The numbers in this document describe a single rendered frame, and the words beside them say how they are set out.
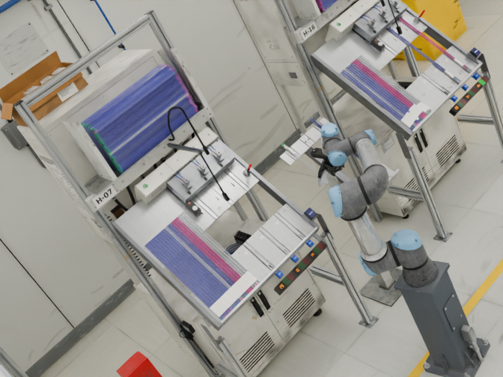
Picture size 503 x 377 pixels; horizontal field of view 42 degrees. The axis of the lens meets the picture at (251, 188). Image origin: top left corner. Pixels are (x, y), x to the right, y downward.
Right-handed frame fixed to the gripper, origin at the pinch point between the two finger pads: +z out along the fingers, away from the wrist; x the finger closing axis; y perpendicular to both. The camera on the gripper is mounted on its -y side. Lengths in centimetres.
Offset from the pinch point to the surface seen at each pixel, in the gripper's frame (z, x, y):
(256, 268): 14, -55, 1
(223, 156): -6, -25, -46
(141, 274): 23, -90, -45
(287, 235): 13.8, -31.5, 0.1
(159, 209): -1, -65, -51
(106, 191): -20, -81, -63
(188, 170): -8, -43, -52
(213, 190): 2, -40, -40
